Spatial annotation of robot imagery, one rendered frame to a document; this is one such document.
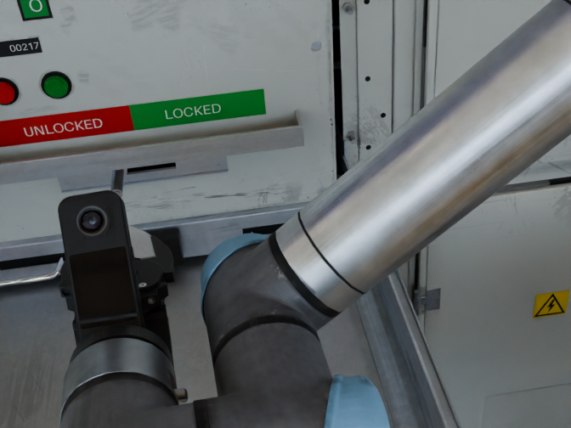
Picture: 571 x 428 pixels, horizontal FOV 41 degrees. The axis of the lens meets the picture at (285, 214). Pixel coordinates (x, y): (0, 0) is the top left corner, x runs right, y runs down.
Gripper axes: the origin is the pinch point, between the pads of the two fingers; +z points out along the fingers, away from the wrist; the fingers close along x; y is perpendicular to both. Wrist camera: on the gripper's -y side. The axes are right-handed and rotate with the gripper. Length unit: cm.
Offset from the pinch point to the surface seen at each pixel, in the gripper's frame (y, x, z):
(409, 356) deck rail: 19.6, 28.4, -0.1
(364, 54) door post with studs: -4.9, 33.5, 34.6
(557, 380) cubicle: 62, 73, 41
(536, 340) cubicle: 51, 67, 39
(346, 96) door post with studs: 1.2, 31.3, 36.1
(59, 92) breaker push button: -6.8, -5.7, 23.1
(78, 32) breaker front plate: -13.4, -2.6, 22.3
